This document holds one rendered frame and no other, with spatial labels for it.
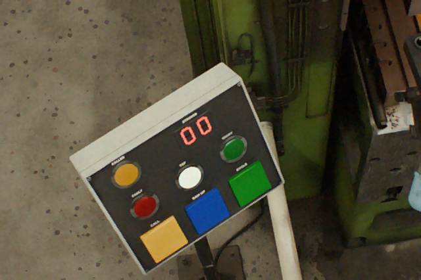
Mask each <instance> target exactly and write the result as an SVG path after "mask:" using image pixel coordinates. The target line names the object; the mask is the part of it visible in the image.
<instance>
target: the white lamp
mask: <svg viewBox="0 0 421 280"><path fill-rule="evenodd" d="M200 176H201V174H200V171H199V169H197V168H188V169H186V170H184V171H183V172H182V174H181V175H180V177H179V182H180V185H181V186H182V187H184V188H190V187H193V186H195V185H196V184H197V183H198V182H199V179H200Z"/></svg>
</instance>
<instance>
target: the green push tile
mask: <svg viewBox="0 0 421 280"><path fill-rule="evenodd" d="M227 182H228V184H229V186H230V189H231V190H232V193H233V194H234V196H235V198H236V200H237V202H238V204H239V205H240V206H241V207H243V206H244V205H246V204H247V203H248V202H250V201H252V200H253V199H254V198H256V197H258V196H260V195H262V194H263V193H264V192H265V191H267V190H269V189H270V188H271V185H270V183H269V180H268V178H267V176H266V174H265V172H264V168H263V166H262V164H261V161H260V160H257V161H256V162H254V163H252V164H251V165H250V166H248V167H246V168H245V169H243V170H242V171H241V172H239V173H238V174H236V175H234V176H232V177H231V178H229V179H227Z"/></svg>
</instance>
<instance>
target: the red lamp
mask: <svg viewBox="0 0 421 280"><path fill-rule="evenodd" d="M155 208H156V200H155V199H154V198H153V197H151V196H145V197H141V198H140V199H139V200H138V201H137V202H136V203H135V205H134V213H135V214H136V215H137V216H142V217H143V216H149V215H151V214H152V213H153V212H154V211H155Z"/></svg>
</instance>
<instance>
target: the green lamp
mask: <svg viewBox="0 0 421 280"><path fill-rule="evenodd" d="M243 150H244V144H243V141H242V140H240V139H232V140H231V141H229V142H228V143H227V144H226V146H225V147H224V151H223V153H224V156H225V157H226V158H227V159H230V160H233V159H236V158H238V157H239V156H240V155H241V154H243Z"/></svg>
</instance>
